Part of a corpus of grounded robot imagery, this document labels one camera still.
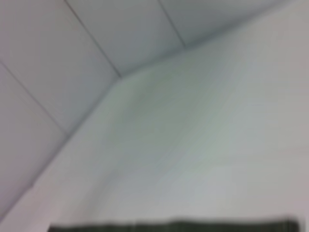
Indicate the dark green shirt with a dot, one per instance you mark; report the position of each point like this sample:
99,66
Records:
169,226

